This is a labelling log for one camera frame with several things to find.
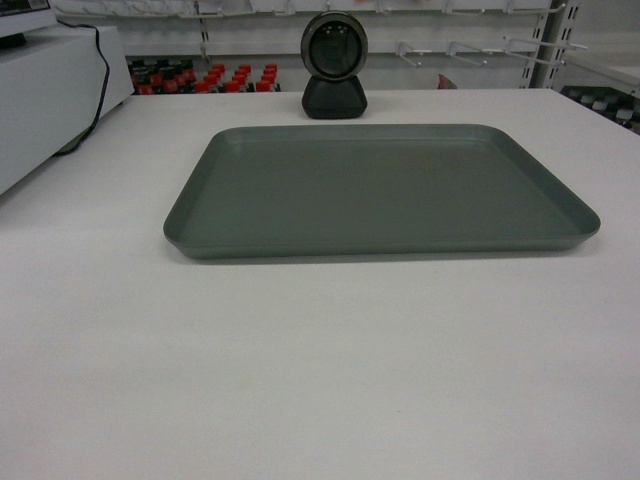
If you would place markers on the grey rectangular serving tray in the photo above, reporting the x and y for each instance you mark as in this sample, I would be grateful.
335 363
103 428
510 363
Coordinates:
328 190

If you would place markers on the black barcode scanner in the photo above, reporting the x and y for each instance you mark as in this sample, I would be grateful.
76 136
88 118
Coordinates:
334 47

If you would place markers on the white checkout box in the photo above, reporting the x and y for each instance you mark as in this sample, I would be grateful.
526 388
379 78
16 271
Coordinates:
52 88

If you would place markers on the white checkout table top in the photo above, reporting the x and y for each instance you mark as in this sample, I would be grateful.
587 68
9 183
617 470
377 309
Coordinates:
122 359

